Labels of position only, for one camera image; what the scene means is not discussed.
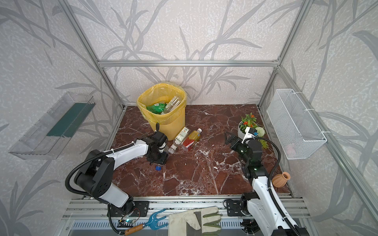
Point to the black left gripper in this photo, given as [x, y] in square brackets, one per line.
[158, 157]

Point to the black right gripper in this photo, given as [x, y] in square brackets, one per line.
[236, 143]

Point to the white green label bottle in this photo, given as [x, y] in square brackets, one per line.
[179, 140]

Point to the green plastic bottle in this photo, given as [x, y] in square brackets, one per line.
[157, 108]

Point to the yellow liquid bottle red label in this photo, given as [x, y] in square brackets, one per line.
[192, 139]

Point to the small clear grey bottle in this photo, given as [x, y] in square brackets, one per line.
[174, 102]

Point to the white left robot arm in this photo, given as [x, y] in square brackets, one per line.
[94, 176]

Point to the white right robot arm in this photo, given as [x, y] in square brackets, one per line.
[263, 204]

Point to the yellow ribbed plastic bin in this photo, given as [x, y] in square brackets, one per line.
[173, 129]

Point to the yellow bin liner bag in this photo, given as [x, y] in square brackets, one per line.
[162, 92]

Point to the potted plant red flowers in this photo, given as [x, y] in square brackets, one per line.
[249, 120]

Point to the small terracotta vase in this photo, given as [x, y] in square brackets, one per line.
[280, 180]

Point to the blue garden hand fork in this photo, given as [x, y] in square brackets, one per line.
[153, 223]

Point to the green circuit board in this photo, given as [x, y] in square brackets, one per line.
[126, 223]

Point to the white green work glove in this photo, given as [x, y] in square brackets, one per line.
[195, 222]

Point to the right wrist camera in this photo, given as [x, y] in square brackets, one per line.
[250, 132]

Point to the white wire mesh basket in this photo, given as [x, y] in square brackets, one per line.
[296, 129]

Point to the clear wall shelf green mat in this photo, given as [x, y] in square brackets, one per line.
[51, 134]

